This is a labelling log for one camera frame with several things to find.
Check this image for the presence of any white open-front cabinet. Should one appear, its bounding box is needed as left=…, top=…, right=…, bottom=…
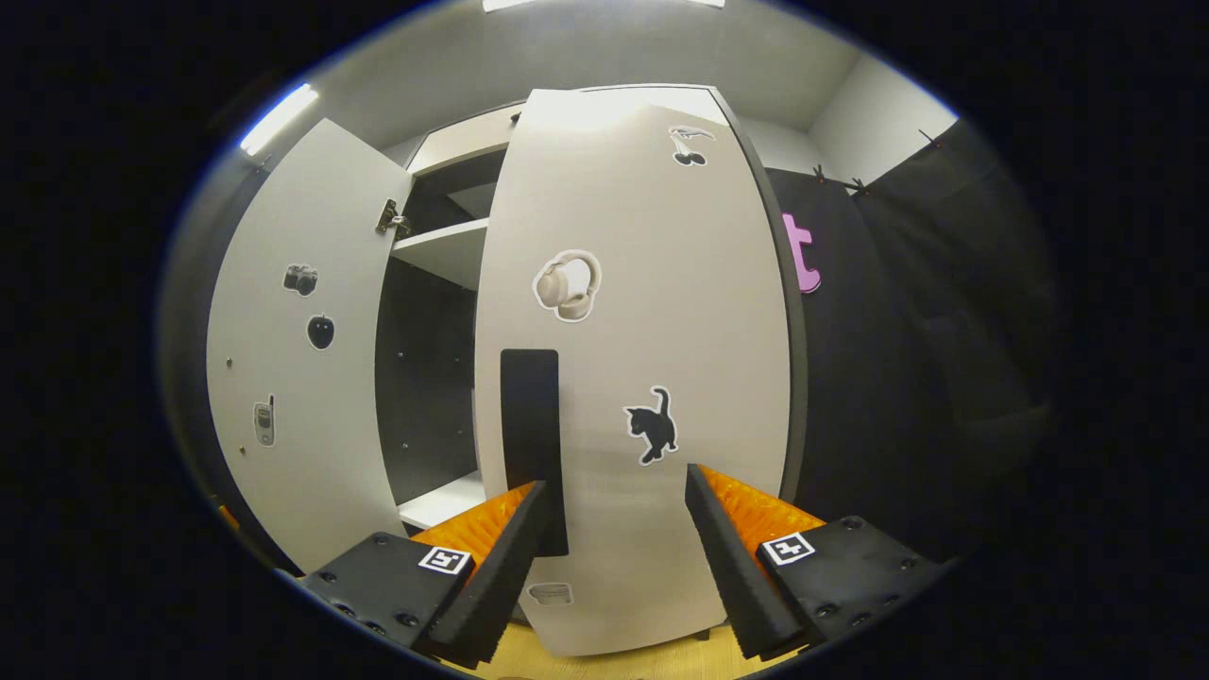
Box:
left=376, top=83, right=811, bottom=643

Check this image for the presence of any black vertical door handle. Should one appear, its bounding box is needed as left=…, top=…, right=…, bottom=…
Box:
left=500, top=348, right=570, bottom=558

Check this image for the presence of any long ceiling light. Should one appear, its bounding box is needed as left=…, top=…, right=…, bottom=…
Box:
left=482, top=0, right=726, bottom=13

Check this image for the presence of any short ceiling light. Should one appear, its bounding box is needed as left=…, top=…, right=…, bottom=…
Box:
left=239, top=82, right=320, bottom=158

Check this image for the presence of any black backdrop cloth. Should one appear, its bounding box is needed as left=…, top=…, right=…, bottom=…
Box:
left=767, top=118, right=1059, bottom=568

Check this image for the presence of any metal door hinge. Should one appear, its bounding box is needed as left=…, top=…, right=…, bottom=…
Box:
left=375, top=197, right=415, bottom=240

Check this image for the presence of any white door with headphones sticker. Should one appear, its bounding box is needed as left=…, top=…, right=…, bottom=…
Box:
left=472, top=85, right=794, bottom=657

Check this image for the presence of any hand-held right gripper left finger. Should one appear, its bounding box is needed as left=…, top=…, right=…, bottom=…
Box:
left=298, top=480, right=551, bottom=670

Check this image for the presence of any white door with camera sticker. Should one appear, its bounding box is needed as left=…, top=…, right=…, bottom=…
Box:
left=206, top=118, right=414, bottom=574

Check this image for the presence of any white cabinet shelf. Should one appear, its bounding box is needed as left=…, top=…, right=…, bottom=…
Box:
left=398, top=470, right=488, bottom=531
left=391, top=218, right=490, bottom=292

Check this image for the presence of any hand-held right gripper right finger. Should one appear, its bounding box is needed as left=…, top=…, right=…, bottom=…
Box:
left=684, top=463, right=945, bottom=662

